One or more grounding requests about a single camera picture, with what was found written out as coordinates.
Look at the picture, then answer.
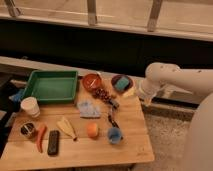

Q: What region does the wooden cutting board table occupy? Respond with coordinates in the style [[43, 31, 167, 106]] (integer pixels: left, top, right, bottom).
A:
[[0, 71, 156, 171]]

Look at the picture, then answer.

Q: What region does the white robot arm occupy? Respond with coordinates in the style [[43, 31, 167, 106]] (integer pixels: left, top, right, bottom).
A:
[[131, 62, 213, 171]]

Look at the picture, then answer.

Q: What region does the orange fruit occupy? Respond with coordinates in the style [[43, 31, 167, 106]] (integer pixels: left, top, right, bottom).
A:
[[86, 123, 99, 138]]

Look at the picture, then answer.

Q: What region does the orange red bowl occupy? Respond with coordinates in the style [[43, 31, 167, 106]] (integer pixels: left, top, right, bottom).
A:
[[82, 73, 102, 91]]

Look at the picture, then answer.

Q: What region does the blue crumpled cloth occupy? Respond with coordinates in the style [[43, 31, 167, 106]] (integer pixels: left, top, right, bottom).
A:
[[77, 100, 101, 118]]

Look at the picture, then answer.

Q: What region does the small blue cup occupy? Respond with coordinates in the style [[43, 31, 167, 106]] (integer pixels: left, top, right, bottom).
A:
[[107, 127, 122, 144]]

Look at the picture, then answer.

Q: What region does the blue object at table edge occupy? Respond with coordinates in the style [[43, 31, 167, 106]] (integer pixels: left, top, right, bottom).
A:
[[9, 89, 24, 102]]

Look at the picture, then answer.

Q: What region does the blue green sponge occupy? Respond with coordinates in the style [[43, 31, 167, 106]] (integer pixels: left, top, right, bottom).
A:
[[115, 76, 129, 91]]

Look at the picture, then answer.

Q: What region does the small metal tin can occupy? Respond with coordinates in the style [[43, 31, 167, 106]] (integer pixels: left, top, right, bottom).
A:
[[20, 122, 36, 138]]

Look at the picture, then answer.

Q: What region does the green plastic tray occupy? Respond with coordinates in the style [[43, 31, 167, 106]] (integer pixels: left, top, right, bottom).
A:
[[22, 70, 78, 104]]

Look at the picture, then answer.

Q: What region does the orange carrot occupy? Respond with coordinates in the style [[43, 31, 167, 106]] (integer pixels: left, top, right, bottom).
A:
[[36, 124, 47, 153]]

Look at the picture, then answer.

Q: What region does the white paper cup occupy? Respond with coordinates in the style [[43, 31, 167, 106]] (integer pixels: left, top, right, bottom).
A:
[[21, 97, 40, 118]]

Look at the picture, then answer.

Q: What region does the dark grape bunch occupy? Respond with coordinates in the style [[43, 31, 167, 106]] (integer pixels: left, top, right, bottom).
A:
[[92, 88, 115, 103]]

